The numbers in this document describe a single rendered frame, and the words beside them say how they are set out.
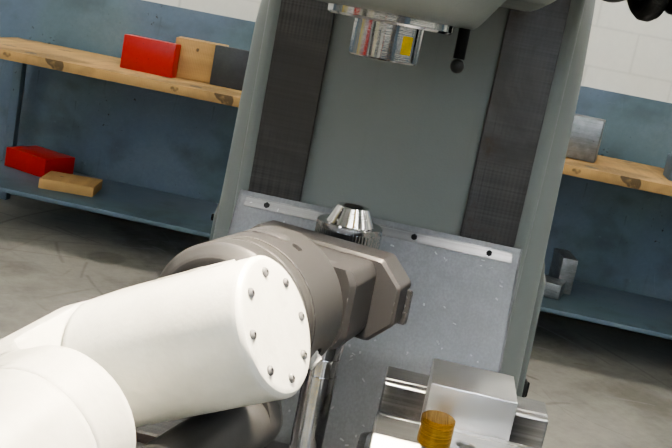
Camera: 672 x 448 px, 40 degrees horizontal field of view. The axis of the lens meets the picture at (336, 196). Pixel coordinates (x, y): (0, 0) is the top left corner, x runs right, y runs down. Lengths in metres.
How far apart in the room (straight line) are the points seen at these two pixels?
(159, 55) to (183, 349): 4.09
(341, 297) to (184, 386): 0.15
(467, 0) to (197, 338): 0.27
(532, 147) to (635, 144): 3.92
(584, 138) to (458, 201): 3.34
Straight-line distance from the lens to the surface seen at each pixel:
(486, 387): 0.66
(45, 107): 5.34
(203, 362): 0.40
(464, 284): 1.01
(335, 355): 0.66
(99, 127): 5.23
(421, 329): 0.99
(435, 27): 0.60
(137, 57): 4.52
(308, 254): 0.52
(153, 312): 0.42
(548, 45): 1.00
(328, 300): 0.52
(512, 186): 1.01
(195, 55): 4.51
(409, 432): 0.63
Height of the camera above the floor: 1.30
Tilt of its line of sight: 11 degrees down
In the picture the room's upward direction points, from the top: 11 degrees clockwise
